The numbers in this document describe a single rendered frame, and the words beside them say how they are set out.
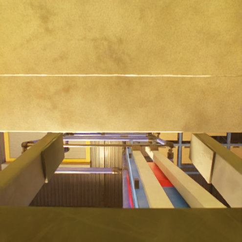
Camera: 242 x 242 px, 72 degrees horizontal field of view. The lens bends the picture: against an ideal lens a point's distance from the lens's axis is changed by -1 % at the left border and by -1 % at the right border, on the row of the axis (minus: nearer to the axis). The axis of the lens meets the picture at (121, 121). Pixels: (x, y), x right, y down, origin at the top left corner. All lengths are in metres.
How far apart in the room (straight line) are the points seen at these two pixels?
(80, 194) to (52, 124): 12.26
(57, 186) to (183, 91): 12.48
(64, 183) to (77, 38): 12.23
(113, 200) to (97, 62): 12.22
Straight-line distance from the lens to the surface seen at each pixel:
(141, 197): 0.41
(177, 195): 0.52
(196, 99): 0.27
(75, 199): 12.75
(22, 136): 12.49
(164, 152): 9.80
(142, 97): 0.25
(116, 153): 11.09
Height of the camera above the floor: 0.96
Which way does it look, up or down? 6 degrees up
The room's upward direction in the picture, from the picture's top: 180 degrees counter-clockwise
